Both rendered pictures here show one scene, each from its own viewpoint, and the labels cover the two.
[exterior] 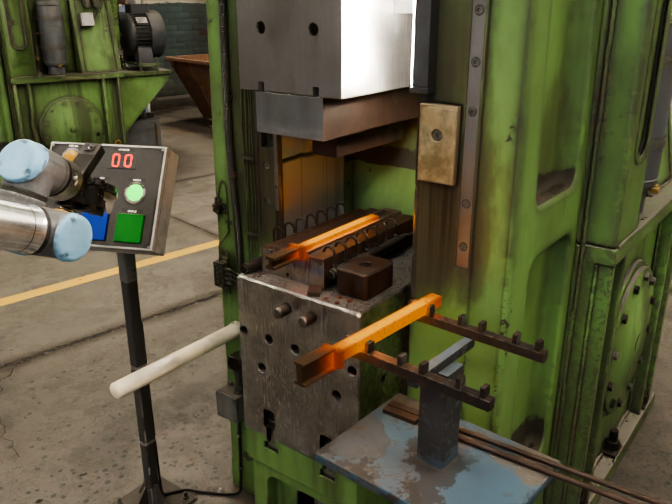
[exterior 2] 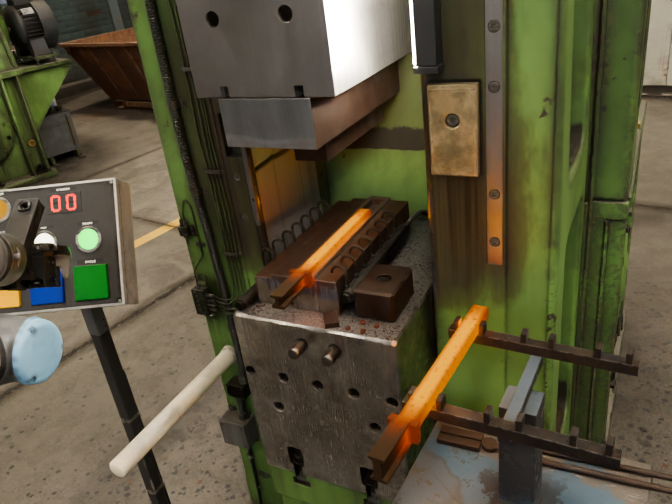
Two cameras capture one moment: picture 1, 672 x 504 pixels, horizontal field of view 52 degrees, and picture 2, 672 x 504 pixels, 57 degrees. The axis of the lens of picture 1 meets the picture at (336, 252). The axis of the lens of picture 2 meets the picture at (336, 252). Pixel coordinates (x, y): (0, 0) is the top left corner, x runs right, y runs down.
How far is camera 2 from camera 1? 0.46 m
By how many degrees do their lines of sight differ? 9
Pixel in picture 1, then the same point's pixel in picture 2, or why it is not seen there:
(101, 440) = (98, 481)
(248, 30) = (196, 24)
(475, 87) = (495, 57)
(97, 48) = not seen: outside the picture
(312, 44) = (286, 32)
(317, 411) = (353, 445)
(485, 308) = (527, 304)
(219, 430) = (220, 441)
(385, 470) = not seen: outside the picture
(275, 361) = (295, 399)
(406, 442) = (479, 479)
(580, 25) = not seen: outside the picture
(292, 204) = (272, 214)
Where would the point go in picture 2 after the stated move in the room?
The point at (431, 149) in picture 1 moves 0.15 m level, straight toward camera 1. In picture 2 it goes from (447, 138) to (466, 164)
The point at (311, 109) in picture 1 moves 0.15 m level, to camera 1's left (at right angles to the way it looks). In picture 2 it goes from (296, 113) to (212, 127)
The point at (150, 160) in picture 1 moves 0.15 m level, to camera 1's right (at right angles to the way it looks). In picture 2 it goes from (98, 197) to (167, 184)
